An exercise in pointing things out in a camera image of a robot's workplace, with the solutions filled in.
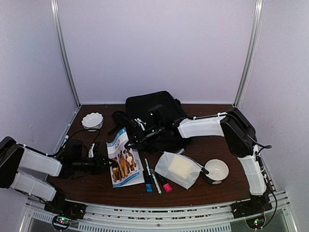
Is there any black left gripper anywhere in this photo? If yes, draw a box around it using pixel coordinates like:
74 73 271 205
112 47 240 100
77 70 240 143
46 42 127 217
72 153 116 175

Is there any dog picture book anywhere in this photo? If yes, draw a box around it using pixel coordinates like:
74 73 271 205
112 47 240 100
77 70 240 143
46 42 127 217
107 128 144 188

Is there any black student backpack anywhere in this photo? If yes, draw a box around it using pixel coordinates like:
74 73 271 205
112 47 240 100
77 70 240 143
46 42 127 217
108 90 190 154

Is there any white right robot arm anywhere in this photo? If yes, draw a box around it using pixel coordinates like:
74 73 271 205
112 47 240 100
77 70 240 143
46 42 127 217
125 104 271 214

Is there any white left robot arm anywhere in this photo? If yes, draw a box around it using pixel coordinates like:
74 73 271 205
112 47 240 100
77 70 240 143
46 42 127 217
0 136 116 215

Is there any translucent bag with sandwich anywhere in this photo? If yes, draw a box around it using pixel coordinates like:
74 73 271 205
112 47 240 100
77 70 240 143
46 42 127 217
154 152 201 189

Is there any blue highlighter marker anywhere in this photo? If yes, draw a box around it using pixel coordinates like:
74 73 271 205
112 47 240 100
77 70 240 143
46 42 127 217
142 170 153 193

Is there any white fluted ceramic bowl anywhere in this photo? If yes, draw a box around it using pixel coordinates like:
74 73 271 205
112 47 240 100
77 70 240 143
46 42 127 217
81 112 104 131

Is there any white pen green tip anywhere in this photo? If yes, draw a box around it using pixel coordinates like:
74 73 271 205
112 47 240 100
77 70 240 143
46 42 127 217
150 169 162 195

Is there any white glue stick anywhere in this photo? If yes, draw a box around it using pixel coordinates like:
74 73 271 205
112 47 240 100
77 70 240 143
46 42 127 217
62 135 69 146

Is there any pink highlighter marker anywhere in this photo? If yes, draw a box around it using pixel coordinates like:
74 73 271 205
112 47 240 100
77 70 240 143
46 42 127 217
155 172 173 193

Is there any left circuit board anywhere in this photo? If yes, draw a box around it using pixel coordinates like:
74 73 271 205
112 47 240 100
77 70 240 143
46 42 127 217
52 215 72 230

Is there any circuit board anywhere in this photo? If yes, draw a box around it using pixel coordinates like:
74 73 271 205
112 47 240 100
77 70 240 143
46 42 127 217
246 216 266 230
52 215 72 230

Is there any white bowl black base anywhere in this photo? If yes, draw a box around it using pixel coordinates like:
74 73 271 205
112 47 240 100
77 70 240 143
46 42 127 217
204 159 229 185

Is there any right circuit board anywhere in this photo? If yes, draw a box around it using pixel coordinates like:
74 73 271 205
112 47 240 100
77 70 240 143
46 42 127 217
246 216 266 230

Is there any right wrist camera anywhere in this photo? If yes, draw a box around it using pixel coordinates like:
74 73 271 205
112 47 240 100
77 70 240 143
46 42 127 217
134 118 147 131

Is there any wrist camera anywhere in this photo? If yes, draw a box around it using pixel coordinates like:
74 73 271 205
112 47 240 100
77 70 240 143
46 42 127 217
88 142 99 158
134 118 147 131

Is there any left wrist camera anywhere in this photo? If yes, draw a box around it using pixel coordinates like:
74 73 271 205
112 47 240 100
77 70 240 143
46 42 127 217
88 142 99 158

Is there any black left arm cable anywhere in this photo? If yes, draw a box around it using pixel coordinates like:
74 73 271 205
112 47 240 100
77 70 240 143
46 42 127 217
52 129 101 155

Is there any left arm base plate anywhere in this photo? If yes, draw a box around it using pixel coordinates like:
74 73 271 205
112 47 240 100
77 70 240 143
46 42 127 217
44 201 86 220

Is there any right aluminium corner post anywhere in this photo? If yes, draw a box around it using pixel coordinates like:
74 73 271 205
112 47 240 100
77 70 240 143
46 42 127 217
233 0 264 108

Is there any aluminium corner post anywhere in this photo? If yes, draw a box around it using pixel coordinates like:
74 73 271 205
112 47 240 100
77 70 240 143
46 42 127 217
50 0 81 108
233 0 264 108

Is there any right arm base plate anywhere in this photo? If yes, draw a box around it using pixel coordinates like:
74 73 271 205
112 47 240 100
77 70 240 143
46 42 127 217
230 199 272 218

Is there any left aluminium corner post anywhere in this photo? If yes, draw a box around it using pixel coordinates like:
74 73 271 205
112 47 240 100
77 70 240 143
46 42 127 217
50 0 81 108

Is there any aluminium front rail frame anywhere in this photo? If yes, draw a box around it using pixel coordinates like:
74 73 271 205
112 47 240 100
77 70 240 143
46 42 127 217
17 191 298 232

